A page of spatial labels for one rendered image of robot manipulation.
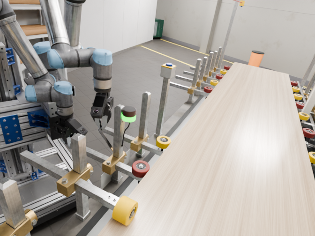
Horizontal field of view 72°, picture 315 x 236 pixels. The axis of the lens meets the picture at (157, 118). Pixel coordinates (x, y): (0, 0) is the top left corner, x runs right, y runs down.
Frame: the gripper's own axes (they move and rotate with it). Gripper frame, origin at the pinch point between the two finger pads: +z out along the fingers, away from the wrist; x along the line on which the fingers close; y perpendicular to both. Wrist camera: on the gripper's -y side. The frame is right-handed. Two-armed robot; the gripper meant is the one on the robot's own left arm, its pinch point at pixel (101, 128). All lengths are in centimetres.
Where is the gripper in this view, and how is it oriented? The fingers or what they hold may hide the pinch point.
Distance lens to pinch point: 104.1
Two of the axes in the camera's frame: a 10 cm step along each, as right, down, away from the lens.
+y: 1.0, -4.8, 8.7
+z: -1.2, 8.6, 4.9
